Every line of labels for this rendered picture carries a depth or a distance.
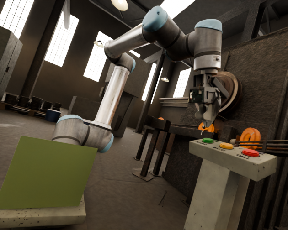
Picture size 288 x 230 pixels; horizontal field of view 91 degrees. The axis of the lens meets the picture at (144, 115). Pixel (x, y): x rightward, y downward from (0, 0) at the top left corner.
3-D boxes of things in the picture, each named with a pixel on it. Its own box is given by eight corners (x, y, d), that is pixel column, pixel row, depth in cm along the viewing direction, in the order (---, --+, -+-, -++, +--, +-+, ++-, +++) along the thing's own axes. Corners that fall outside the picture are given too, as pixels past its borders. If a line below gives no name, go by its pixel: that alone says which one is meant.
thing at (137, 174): (136, 169, 184) (152, 117, 189) (154, 178, 172) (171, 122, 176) (128, 172, 166) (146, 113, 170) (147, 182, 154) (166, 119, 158)
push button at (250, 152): (246, 153, 45) (247, 148, 45) (261, 157, 42) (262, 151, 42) (239, 155, 43) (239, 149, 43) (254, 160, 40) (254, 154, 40)
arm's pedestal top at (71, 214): (-13, 229, 49) (-8, 217, 49) (18, 182, 77) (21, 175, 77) (83, 224, 63) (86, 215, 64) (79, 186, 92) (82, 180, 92)
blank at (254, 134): (246, 155, 94) (241, 154, 95) (242, 137, 105) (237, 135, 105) (263, 143, 83) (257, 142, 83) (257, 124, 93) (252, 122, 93)
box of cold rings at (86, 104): (102, 132, 413) (110, 107, 418) (111, 139, 343) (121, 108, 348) (63, 123, 359) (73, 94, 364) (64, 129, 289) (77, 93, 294)
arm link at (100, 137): (76, 146, 94) (114, 52, 110) (100, 151, 104) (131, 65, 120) (82, 150, 82) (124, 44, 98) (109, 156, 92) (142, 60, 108)
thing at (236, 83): (249, 72, 127) (230, 121, 128) (206, 75, 168) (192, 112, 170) (246, 69, 124) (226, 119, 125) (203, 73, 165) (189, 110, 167)
